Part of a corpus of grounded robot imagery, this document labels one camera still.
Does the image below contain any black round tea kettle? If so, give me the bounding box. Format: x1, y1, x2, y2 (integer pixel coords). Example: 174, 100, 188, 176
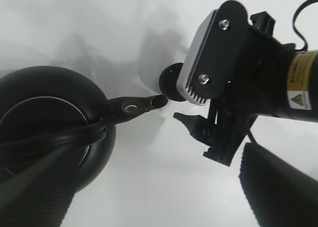
0, 66, 168, 193

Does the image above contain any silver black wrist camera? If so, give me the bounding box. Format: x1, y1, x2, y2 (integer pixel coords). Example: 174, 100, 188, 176
176, 0, 249, 105

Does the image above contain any small black teacup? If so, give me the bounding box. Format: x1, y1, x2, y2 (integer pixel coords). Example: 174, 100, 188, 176
159, 63, 185, 102

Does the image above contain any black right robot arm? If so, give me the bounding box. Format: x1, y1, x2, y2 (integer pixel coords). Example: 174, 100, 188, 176
174, 1, 318, 166

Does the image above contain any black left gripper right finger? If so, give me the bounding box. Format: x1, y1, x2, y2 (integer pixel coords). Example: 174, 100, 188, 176
239, 143, 318, 227

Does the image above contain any black cable loop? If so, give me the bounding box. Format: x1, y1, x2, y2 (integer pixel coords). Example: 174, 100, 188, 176
292, 0, 318, 51

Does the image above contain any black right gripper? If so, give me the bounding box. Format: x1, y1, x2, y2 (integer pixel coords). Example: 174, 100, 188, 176
173, 11, 295, 166

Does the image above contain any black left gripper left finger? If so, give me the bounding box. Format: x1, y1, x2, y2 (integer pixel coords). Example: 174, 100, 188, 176
0, 146, 79, 227

